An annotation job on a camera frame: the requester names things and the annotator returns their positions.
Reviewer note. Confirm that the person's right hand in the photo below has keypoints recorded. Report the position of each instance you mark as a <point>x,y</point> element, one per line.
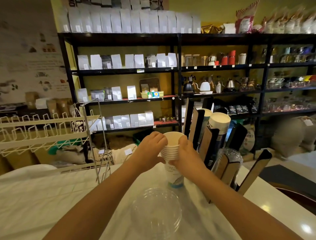
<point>188,158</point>

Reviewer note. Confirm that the person's left hand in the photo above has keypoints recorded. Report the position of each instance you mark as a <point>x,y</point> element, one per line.
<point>150,148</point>

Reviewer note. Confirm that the person's right fingers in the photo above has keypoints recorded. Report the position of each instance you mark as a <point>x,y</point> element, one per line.
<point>182,144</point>

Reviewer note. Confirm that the person's left fingers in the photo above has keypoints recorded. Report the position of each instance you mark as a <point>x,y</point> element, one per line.
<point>160,139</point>

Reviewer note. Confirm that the stack of white paper cups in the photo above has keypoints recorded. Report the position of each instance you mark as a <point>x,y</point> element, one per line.
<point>173,160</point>

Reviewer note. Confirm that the person's right forearm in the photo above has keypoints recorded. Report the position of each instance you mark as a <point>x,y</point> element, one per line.
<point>229,200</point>

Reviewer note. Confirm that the person's left forearm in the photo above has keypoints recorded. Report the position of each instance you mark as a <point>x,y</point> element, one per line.
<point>106,197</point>

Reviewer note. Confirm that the row of small bottles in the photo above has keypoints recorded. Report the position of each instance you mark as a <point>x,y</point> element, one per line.
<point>168,119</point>

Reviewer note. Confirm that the black wooden cup dispenser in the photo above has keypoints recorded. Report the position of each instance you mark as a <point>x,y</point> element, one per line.
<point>209,148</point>

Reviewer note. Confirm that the white paper cups green sleeve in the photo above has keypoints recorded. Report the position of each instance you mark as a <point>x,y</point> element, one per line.
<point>205,118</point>

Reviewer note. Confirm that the row of small white pouches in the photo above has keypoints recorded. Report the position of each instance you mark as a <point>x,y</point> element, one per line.
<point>128,121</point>

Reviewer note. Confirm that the white paper cups black sleeve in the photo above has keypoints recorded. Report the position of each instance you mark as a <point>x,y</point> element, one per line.
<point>219,122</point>

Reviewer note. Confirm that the green tray box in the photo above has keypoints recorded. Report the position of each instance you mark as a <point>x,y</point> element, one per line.
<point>151,94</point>

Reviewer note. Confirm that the stack of clear plastic cups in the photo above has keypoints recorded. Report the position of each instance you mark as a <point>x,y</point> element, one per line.
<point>228,163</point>

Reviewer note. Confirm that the white coffee pouch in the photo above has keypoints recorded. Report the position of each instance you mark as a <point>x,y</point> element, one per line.
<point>131,92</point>
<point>83,95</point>
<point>116,93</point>

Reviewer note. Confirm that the black gooseneck kettle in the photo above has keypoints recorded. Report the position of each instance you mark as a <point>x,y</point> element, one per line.
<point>188,87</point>

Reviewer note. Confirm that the white gooseneck kettle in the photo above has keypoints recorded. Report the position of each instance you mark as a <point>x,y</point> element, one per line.
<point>205,87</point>

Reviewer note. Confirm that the small steel pitcher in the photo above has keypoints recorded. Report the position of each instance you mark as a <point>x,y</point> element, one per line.
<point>218,88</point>

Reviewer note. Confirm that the dark coffee pouch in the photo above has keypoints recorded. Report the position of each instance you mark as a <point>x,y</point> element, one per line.
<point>108,94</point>

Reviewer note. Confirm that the row of black coffee bags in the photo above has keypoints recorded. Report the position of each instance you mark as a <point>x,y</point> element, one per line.
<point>243,108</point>

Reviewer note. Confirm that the steel kettle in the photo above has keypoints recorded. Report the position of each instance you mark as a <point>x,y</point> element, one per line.
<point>230,85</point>

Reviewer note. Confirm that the grey coffee pouch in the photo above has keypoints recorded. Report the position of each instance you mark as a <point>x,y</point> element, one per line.
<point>97,95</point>

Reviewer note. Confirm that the burlap sacks under rack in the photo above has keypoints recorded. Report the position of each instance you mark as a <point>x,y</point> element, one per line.
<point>81,153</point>

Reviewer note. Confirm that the row of white grey pouches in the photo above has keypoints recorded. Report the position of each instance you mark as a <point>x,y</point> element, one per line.
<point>128,61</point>

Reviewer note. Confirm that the group of glass jars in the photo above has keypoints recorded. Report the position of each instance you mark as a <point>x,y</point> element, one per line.
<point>195,60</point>

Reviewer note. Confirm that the white moka pot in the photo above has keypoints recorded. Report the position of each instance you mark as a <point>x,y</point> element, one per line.
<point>212,60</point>

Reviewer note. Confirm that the glass coffee server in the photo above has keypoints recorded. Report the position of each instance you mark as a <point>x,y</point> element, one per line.
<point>249,85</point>

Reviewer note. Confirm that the red tumbler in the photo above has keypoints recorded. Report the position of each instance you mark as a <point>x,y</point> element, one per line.
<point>231,57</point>
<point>224,60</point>

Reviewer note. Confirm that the black metal shelf unit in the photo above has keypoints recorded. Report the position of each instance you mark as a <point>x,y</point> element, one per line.
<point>177,39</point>

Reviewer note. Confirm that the white tumbler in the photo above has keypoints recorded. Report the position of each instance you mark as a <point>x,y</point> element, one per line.
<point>242,58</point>

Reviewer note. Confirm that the pile of burlap sacks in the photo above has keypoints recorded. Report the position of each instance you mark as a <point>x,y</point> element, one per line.
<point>291,138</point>

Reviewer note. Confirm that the group of brown paper bags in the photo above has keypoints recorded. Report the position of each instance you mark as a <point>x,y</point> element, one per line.
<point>54,105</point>

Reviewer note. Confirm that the row of clear glasses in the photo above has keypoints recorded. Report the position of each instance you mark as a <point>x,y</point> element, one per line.
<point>288,105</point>

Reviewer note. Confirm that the gold foil bag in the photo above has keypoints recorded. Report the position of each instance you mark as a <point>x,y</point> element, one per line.
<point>211,29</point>

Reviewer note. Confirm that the row of large white pouches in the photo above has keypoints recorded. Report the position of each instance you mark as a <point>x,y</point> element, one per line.
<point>128,22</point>

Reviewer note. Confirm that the dark wooden chair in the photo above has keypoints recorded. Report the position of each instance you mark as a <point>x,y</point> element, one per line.
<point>296,195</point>

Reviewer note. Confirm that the white bag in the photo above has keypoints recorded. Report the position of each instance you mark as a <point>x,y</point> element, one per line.
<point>229,28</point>

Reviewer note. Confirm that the row of drippers and cups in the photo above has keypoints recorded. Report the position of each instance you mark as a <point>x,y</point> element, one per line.
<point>291,82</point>

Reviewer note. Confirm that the white table cover sheet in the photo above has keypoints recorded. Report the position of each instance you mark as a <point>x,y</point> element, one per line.
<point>49,202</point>

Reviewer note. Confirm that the red striped bag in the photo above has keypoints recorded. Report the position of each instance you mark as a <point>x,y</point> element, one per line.
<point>244,21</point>

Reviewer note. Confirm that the group of glass mugs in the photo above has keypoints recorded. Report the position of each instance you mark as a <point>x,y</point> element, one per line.
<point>293,55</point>

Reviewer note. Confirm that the row of white gold bags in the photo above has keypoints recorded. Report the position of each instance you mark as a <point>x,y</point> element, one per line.
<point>288,23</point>

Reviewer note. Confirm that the illustrated wall poster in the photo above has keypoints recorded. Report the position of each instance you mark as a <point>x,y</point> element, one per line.
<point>27,54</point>

